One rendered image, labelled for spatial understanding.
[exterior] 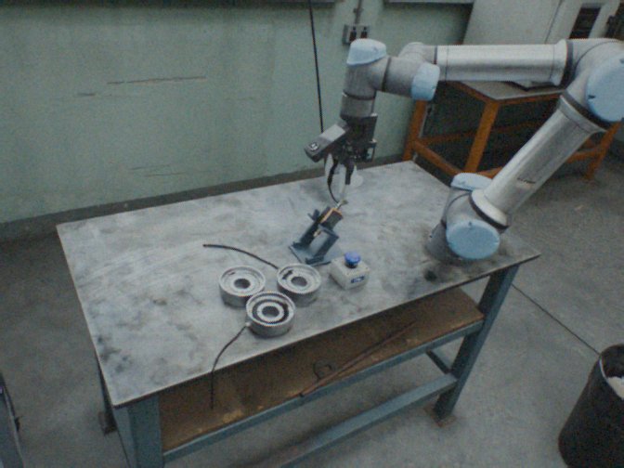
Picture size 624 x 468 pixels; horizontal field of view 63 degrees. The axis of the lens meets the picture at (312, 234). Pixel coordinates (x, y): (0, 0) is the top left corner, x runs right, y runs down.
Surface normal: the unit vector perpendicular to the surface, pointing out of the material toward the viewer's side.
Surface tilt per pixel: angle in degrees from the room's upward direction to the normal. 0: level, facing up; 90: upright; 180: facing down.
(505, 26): 90
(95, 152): 90
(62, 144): 90
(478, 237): 97
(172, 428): 0
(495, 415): 0
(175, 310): 0
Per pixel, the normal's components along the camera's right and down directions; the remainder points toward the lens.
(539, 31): -0.86, 0.21
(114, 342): 0.12, -0.81
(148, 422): 0.51, 0.55
